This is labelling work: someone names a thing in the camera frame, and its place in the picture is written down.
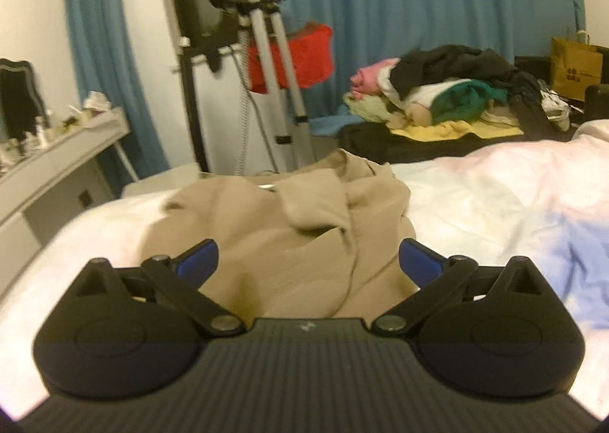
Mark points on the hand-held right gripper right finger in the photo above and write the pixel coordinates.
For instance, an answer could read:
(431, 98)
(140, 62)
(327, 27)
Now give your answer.
(419, 261)

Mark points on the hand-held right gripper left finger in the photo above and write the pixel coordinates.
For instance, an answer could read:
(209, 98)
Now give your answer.
(200, 257)

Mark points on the beige shirt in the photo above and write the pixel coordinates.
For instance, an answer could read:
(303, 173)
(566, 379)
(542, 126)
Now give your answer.
(295, 223)

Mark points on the pile of mixed clothes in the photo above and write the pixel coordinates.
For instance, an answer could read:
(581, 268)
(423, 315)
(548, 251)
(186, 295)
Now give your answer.
(452, 61)

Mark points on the pale pink bed blanket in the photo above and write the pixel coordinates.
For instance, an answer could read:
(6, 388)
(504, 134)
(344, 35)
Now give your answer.
(476, 204)

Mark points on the white dressing table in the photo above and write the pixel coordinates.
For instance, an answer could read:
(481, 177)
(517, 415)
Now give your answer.
(47, 161)

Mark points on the tissue box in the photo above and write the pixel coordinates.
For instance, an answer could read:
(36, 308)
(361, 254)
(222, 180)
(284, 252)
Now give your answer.
(97, 104)

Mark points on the group of cosmetic bottles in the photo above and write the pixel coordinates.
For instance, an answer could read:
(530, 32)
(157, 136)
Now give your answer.
(40, 135)

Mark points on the garment steamer on stand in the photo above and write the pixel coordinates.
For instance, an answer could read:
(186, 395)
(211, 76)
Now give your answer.
(266, 57)

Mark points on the narrow blue curtain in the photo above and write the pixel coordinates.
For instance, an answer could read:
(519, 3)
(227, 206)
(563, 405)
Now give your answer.
(100, 57)

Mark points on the red garment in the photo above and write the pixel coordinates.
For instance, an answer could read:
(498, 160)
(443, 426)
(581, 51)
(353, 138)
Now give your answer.
(309, 57)

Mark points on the wavy vanity mirror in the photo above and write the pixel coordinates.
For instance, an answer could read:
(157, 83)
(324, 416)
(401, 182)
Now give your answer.
(19, 100)

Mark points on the yellow paper bag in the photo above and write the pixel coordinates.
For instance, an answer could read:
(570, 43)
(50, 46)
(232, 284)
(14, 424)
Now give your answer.
(571, 66)

